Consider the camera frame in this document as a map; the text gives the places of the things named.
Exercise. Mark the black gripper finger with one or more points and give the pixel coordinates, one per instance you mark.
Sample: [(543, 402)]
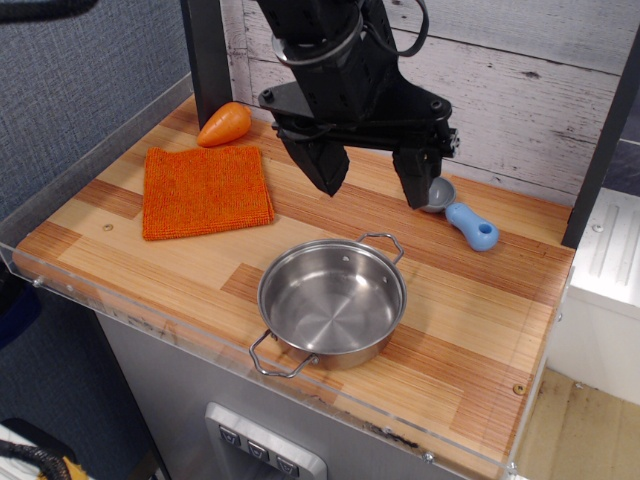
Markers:
[(324, 163), (416, 169)]

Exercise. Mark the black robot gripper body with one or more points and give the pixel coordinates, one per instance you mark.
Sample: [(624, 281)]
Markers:
[(358, 97)]

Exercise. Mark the stainless steel pot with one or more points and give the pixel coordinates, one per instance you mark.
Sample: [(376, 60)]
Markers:
[(332, 302)]

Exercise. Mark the orange cloth napkin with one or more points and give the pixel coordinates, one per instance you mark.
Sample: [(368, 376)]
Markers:
[(203, 191)]

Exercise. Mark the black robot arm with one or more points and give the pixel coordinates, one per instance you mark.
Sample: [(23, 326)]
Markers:
[(317, 28)]

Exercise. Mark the orange plastic toy carrot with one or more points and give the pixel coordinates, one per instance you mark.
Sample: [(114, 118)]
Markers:
[(230, 122)]

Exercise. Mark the white plastic bin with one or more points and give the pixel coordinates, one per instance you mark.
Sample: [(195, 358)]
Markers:
[(596, 338)]

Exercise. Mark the grey toy fridge cabinet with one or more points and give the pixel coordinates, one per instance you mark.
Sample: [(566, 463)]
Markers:
[(365, 423)]

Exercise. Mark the clear acrylic table guard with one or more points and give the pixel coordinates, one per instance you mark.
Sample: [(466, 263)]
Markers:
[(476, 324)]

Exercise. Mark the silver dispenser button panel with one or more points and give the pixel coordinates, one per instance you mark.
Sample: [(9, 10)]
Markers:
[(247, 450)]

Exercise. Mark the grey scoop blue handle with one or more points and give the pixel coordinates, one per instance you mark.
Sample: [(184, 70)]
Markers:
[(480, 234)]

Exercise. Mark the black vertical frame post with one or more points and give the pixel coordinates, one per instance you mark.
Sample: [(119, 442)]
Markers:
[(208, 59)]

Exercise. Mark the dark right frame post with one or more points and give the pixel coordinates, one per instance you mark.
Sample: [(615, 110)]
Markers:
[(611, 132)]

